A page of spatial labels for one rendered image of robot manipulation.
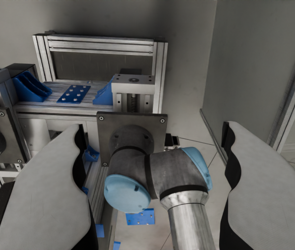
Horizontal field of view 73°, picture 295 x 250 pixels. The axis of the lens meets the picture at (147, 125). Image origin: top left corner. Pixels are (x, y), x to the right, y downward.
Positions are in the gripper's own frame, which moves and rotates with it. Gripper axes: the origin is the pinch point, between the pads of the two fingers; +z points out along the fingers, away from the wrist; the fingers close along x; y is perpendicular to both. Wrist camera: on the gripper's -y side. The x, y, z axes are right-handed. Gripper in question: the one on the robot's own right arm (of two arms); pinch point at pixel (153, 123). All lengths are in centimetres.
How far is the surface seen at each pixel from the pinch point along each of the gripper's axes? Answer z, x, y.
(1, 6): 148, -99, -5
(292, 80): 51, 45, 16
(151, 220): 145, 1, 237
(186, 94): 148, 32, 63
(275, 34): 67, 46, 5
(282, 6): 68, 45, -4
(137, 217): 145, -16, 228
